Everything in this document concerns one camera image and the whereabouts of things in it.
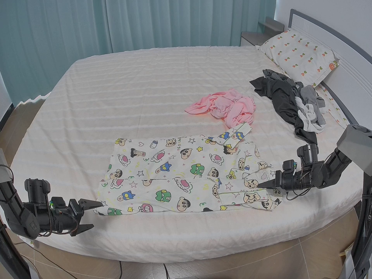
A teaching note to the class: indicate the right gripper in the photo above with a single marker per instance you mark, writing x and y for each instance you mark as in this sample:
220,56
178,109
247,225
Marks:
290,182

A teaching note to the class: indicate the blue-green curtain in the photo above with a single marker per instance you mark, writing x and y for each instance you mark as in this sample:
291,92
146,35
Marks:
145,16

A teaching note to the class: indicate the pile of clothes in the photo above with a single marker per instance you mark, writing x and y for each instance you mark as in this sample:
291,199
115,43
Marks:
283,103

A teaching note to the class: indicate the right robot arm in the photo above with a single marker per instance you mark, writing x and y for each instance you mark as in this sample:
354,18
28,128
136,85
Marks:
354,144

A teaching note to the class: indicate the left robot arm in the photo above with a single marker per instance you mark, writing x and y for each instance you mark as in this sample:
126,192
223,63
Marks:
20,219

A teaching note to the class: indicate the white printed pyjama top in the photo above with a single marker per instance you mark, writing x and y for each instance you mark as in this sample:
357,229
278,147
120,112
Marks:
174,179

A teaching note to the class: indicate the grey bedside table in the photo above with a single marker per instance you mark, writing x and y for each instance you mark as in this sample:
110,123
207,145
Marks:
255,38

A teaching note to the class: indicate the pink garment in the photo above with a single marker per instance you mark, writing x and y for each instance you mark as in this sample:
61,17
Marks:
229,109

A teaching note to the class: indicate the bed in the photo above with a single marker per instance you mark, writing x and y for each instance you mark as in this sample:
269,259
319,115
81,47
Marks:
130,91

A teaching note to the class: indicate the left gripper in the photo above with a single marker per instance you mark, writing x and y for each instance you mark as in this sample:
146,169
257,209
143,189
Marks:
74,216

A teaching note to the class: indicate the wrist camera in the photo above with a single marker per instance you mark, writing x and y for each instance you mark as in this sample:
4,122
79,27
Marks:
289,166
59,203

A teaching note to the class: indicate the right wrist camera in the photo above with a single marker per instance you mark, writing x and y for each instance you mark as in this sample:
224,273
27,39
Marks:
289,166

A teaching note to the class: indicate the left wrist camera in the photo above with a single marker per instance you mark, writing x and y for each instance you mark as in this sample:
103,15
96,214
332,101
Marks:
59,203

